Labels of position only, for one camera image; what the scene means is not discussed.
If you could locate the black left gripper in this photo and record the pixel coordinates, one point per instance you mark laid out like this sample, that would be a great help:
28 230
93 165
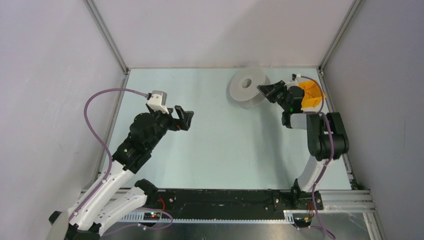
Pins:
184 117

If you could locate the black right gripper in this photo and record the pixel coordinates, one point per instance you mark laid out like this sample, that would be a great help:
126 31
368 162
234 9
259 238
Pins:
270 90

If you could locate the white plastic cable spool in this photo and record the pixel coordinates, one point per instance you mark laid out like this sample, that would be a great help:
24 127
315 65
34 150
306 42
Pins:
243 87

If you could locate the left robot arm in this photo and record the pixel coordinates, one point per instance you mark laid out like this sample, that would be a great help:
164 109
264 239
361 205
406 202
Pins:
93 214

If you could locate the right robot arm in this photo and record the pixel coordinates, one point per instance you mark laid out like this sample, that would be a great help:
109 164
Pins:
326 135

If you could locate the orange plastic bin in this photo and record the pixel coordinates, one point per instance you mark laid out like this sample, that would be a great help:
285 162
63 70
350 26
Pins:
312 94

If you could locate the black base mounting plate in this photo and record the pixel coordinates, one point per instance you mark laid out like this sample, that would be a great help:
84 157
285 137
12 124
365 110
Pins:
214 204

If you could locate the left controller board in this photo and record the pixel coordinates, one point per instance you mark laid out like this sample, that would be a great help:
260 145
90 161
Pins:
152 216

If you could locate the controller board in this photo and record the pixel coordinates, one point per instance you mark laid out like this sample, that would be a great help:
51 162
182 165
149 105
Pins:
152 216
301 222

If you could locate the right controller board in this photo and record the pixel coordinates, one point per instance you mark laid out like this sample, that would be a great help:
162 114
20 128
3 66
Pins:
301 222

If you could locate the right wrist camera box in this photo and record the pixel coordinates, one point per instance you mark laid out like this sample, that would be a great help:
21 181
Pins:
296 77

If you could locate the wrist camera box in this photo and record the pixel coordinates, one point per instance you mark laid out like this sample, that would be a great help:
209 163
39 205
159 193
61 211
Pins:
156 102
296 77

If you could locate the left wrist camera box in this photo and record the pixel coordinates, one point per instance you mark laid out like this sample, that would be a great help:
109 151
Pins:
156 102

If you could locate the right corner aluminium post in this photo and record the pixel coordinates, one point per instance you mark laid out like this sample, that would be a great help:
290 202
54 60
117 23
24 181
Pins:
341 32

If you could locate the corner aluminium post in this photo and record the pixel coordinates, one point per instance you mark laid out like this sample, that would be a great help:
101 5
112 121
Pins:
106 34
341 32

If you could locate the left corner aluminium post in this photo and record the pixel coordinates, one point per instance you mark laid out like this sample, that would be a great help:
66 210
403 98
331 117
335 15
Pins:
106 34

